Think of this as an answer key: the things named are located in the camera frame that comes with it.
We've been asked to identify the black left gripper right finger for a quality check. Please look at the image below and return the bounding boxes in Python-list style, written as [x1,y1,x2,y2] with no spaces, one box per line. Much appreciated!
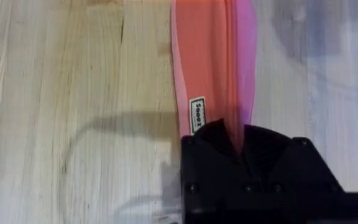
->
[239,123,345,203]

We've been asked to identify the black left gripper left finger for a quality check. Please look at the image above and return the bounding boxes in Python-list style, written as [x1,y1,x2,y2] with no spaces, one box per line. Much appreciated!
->
[180,118,250,203]

